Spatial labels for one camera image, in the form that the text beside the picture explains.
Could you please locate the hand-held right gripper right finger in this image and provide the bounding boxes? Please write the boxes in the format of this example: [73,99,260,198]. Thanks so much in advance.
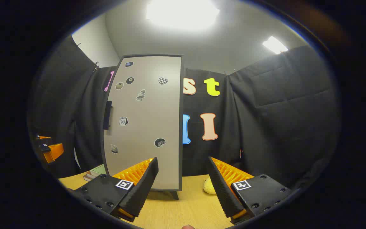
[206,156,293,225]

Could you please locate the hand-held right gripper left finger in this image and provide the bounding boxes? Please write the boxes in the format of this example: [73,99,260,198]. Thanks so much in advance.
[72,157,159,222]

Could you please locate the green book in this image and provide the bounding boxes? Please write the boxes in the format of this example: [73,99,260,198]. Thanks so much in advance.
[89,164,107,176]

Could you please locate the dark grey cabinet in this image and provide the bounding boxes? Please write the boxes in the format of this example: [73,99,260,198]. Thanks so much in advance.
[102,54,184,200]

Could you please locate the black cabinet door handle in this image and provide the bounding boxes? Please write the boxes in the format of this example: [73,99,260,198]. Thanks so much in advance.
[103,101,113,130]

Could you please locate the large ceiling light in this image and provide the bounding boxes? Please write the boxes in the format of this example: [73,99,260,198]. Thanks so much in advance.
[146,0,220,31]

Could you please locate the black backdrop cloth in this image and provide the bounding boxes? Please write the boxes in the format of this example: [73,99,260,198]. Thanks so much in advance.
[30,35,341,191]

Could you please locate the small ceiling light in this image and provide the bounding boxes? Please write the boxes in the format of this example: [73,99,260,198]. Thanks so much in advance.
[262,36,289,55]

